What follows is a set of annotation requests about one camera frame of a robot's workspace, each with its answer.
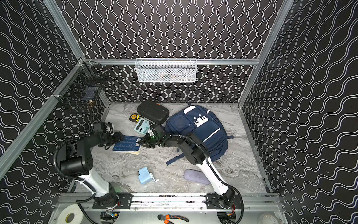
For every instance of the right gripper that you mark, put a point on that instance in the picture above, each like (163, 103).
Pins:
(145, 142)

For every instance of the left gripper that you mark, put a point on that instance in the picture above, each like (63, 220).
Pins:
(111, 138)

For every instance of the blue book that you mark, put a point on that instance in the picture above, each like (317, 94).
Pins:
(129, 145)

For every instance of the navy blue backpack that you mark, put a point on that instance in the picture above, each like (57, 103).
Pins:
(205, 125)

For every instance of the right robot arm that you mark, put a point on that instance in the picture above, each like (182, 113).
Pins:
(196, 153)

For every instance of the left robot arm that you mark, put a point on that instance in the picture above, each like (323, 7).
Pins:
(73, 160)

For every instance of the black zippered case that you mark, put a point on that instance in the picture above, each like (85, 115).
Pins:
(153, 112)

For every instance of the light blue pencil sharpener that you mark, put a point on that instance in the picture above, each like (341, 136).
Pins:
(145, 176)

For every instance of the purple glasses case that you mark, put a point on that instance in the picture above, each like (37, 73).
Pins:
(196, 176)

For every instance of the teal calculator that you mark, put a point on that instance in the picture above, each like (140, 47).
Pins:
(143, 126)

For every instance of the yellow black tape measure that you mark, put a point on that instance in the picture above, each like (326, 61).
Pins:
(134, 118)

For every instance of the white tape roll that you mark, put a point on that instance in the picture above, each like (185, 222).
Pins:
(71, 215)

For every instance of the white roll right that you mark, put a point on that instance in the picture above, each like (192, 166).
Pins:
(268, 219)

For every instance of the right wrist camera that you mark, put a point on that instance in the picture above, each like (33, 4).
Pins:
(156, 128)

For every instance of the black wire basket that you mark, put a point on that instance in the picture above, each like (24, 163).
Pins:
(80, 95)

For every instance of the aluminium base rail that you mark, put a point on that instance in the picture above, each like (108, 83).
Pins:
(192, 202)

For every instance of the orange handled pliers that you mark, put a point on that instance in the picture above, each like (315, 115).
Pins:
(167, 218)

